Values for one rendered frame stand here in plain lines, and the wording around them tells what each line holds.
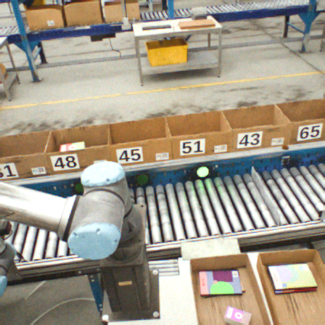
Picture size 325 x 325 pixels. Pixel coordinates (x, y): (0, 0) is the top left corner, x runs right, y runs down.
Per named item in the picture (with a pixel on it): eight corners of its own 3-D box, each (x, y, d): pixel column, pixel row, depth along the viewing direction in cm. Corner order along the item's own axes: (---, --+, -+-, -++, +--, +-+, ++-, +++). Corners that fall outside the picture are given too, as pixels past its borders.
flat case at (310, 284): (317, 288, 157) (318, 286, 156) (275, 291, 157) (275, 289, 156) (306, 263, 168) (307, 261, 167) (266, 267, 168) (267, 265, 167)
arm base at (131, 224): (140, 241, 129) (135, 222, 123) (90, 246, 131) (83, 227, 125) (142, 205, 144) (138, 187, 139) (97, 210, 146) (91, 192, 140)
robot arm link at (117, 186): (134, 191, 137) (125, 154, 127) (129, 223, 123) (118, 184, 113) (96, 194, 139) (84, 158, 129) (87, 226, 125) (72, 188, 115)
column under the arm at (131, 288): (160, 319, 154) (154, 271, 135) (101, 323, 154) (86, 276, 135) (159, 270, 175) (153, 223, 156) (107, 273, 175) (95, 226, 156)
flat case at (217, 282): (242, 295, 158) (242, 293, 157) (200, 297, 159) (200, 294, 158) (237, 270, 169) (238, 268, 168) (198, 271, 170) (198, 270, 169)
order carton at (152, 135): (112, 168, 226) (107, 146, 216) (112, 144, 250) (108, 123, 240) (173, 160, 229) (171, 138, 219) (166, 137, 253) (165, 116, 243)
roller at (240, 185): (258, 236, 195) (259, 229, 193) (231, 179, 238) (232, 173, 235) (267, 234, 196) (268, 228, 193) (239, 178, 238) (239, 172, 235)
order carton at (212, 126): (172, 160, 229) (170, 138, 219) (166, 137, 253) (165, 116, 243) (231, 153, 231) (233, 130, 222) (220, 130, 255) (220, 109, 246)
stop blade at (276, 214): (277, 226, 198) (279, 215, 192) (250, 177, 235) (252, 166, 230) (278, 226, 198) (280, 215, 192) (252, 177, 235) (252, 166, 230)
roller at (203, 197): (212, 242, 194) (212, 236, 191) (194, 184, 236) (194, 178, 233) (221, 241, 194) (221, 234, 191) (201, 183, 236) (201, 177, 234)
